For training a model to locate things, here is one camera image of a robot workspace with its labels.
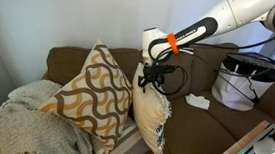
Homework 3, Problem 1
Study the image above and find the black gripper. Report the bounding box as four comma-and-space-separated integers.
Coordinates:
136, 72, 166, 92

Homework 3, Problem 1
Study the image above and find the white and blue throw pillow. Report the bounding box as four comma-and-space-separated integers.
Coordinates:
126, 61, 177, 154

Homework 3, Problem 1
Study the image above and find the beige brown wave pattern pillow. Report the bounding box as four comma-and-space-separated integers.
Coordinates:
34, 34, 139, 154

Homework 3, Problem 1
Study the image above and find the grey white striped pillow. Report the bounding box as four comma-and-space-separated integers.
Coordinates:
89, 112, 153, 154

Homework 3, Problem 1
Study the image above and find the brown fabric couch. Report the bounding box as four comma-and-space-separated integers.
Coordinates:
34, 27, 275, 154

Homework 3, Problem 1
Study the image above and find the white folded cloth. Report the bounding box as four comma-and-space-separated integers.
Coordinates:
184, 92, 211, 111

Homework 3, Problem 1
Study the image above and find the cream knit blanket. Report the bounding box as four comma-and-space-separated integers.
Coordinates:
0, 75, 100, 154

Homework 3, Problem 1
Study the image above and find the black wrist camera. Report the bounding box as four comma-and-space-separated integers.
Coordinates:
143, 63, 177, 78

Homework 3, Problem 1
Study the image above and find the orange strap on arm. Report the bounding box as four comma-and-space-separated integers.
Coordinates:
165, 32, 181, 56

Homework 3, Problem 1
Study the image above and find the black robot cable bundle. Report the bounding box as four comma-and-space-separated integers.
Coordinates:
144, 7, 275, 107

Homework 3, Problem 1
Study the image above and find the white laundry hamper black frame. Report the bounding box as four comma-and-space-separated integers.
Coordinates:
209, 49, 275, 115

